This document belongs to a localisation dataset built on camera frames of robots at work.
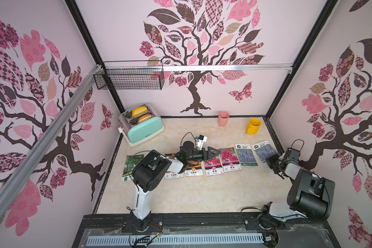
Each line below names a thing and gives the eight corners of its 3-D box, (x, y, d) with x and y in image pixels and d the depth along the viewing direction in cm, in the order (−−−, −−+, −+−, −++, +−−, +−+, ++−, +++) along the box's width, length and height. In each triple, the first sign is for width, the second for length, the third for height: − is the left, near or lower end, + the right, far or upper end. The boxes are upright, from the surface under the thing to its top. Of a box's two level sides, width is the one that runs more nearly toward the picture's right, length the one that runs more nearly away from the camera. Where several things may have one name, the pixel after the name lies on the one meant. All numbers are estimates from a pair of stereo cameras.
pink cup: (218, 126, 114) (220, 120, 108) (217, 118, 120) (218, 111, 114) (228, 126, 114) (230, 120, 108) (226, 118, 120) (228, 111, 114)
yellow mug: (246, 135, 110) (249, 127, 104) (243, 125, 116) (246, 118, 110) (259, 135, 110) (263, 127, 104) (255, 125, 116) (259, 118, 110)
